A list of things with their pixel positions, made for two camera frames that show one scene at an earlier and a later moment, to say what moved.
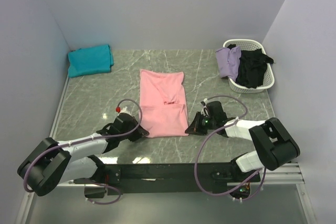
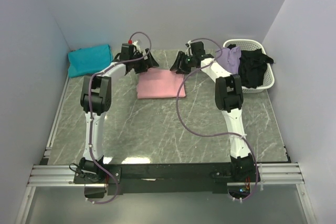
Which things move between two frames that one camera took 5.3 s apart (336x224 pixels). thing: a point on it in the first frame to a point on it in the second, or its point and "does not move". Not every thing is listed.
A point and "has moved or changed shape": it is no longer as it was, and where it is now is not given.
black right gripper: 195,127 to 180,57
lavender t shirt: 228,61 does not move
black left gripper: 139,133 to 147,64
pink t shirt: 163,105 has moved or changed shape
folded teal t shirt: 90,60 does not move
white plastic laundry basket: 247,45 does not move
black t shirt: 252,67 does not move
